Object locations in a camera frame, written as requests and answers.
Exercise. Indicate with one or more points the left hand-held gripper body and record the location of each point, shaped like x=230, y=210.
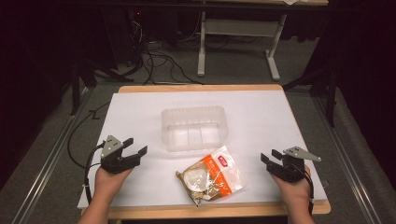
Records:
x=120, y=161

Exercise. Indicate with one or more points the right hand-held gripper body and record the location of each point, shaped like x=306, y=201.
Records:
x=288, y=171

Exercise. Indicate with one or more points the clear plastic container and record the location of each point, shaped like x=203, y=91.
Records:
x=194, y=129

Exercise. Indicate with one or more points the orange and clear snack packet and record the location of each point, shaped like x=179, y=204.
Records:
x=211, y=177

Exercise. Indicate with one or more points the person's right hand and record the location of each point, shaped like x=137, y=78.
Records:
x=294, y=194

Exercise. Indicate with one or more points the person's left hand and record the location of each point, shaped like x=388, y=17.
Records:
x=109, y=185

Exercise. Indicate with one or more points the white table board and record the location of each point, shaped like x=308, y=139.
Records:
x=249, y=118

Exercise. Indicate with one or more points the black metal stand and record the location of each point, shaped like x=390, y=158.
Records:
x=77, y=84
x=330, y=90

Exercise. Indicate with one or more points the wooden table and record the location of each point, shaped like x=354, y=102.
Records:
x=199, y=88

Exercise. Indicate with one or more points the metal floor rail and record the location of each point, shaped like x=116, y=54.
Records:
x=46, y=168
x=345, y=158

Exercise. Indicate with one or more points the white metal desk frame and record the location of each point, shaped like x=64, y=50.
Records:
x=239, y=28

